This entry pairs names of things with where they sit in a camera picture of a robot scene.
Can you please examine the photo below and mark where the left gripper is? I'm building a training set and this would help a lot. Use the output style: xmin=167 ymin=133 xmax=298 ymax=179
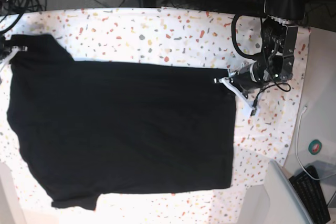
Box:
xmin=230 ymin=61 xmax=268 ymax=98

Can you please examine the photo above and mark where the black t-shirt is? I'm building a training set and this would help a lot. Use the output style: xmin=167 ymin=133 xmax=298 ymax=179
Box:
xmin=5 ymin=35 xmax=236 ymax=210

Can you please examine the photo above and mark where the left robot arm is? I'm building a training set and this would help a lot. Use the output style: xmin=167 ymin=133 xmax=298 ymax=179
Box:
xmin=229 ymin=0 xmax=306 ymax=97

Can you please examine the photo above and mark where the terrazzo pattern table cloth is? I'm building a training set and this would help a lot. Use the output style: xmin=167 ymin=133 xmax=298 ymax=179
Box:
xmin=1 ymin=8 xmax=310 ymax=223

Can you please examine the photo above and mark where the green tape roll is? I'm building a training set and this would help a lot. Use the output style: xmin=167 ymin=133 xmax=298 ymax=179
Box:
xmin=308 ymin=140 xmax=322 ymax=155

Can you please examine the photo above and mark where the black keyboard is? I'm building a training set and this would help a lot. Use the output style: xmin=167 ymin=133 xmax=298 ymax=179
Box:
xmin=289 ymin=172 xmax=331 ymax=224

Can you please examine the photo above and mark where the grey laptop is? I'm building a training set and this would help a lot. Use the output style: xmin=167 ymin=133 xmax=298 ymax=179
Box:
xmin=264 ymin=161 xmax=313 ymax=224

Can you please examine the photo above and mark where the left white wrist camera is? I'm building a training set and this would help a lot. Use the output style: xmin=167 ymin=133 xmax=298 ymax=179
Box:
xmin=214 ymin=77 xmax=260 ymax=118

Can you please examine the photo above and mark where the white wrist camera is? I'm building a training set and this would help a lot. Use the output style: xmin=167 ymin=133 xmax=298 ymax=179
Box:
xmin=214 ymin=77 xmax=260 ymax=118
xmin=0 ymin=46 xmax=28 ymax=72

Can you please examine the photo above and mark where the thin white cable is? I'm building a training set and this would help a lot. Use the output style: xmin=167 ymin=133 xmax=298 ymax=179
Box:
xmin=295 ymin=105 xmax=322 ymax=182

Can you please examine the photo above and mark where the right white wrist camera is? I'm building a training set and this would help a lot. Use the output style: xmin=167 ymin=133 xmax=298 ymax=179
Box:
xmin=0 ymin=46 xmax=28 ymax=72

